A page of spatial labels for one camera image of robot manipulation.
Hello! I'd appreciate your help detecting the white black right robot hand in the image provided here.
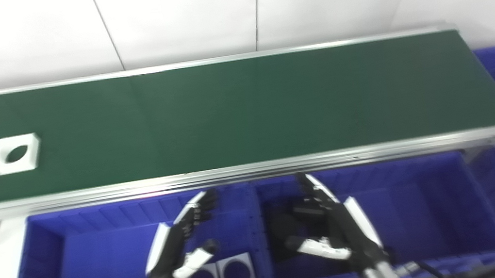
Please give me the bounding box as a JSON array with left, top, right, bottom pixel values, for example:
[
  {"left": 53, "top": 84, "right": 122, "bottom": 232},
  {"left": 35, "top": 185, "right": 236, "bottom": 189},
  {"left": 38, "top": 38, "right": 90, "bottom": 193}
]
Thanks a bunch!
[{"left": 275, "top": 163, "right": 390, "bottom": 278}]

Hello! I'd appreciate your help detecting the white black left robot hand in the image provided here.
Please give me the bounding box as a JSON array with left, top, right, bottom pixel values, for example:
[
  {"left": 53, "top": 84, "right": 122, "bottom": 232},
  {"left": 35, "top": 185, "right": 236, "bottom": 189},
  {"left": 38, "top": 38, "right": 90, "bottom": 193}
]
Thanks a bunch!
[{"left": 133, "top": 188, "right": 231, "bottom": 278}]

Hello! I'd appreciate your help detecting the black part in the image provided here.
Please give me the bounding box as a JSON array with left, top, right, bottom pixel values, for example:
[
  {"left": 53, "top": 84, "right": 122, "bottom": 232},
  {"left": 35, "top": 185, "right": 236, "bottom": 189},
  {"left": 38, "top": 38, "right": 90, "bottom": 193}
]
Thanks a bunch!
[{"left": 262, "top": 193, "right": 339, "bottom": 263}]

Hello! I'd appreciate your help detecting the green conveyor belt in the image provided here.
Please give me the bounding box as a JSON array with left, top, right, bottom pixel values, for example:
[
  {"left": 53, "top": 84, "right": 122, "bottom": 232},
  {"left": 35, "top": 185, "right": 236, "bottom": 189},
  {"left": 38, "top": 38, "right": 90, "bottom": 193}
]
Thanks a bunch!
[{"left": 0, "top": 15, "right": 495, "bottom": 222}]

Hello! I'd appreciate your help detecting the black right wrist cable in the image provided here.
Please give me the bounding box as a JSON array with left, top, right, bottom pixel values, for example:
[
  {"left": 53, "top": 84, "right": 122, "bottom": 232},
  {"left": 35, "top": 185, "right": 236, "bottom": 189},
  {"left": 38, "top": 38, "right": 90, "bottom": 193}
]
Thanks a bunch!
[{"left": 394, "top": 257, "right": 445, "bottom": 278}]

